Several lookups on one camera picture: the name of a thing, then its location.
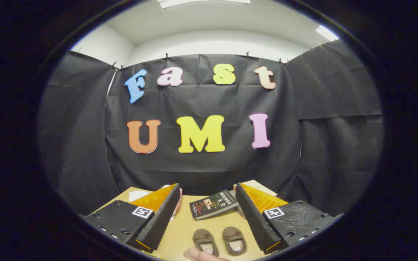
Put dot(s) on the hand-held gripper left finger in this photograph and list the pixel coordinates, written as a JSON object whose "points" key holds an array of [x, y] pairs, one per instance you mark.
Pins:
{"points": [[160, 221]]}

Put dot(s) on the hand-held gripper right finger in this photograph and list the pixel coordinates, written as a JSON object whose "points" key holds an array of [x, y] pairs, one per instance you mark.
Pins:
{"points": [[254, 221]]}

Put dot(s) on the brown fuzzy shoe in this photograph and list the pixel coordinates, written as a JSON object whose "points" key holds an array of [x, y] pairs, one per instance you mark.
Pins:
{"points": [[203, 236], [232, 233]]}

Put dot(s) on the watermelon slice plush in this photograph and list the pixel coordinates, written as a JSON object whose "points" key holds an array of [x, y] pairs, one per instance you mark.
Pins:
{"points": [[178, 203]]}

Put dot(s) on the white plush toy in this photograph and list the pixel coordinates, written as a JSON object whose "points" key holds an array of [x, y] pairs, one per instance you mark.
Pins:
{"points": [[138, 195]]}

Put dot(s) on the black cover book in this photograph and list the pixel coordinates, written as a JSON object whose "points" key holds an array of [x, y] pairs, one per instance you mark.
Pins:
{"points": [[212, 204]]}

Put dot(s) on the ceiling light panel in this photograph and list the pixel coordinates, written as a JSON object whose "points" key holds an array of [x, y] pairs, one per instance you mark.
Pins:
{"points": [[201, 2], [327, 33]]}

